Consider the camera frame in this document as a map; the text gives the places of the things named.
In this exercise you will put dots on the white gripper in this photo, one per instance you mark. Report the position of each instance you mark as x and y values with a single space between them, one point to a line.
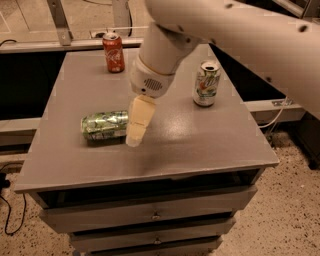
149 80

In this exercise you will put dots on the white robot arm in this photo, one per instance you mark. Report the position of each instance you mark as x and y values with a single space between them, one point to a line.
282 50

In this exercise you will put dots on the red cola can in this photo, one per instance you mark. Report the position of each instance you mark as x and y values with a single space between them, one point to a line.
113 49

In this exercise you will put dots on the white green soda can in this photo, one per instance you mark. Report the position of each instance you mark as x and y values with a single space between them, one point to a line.
206 83

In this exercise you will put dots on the grey drawer cabinet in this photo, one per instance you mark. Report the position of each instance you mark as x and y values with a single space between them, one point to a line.
186 148

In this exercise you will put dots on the top grey drawer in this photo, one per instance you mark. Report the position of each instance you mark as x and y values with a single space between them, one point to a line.
108 215

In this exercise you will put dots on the grey drawer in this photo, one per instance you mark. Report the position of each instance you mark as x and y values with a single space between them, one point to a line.
108 215
152 234
173 248

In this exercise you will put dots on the middle grey drawer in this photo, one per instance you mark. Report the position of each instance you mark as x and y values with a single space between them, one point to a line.
152 234

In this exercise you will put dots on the bottom grey drawer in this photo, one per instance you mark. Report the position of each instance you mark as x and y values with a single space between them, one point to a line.
173 248

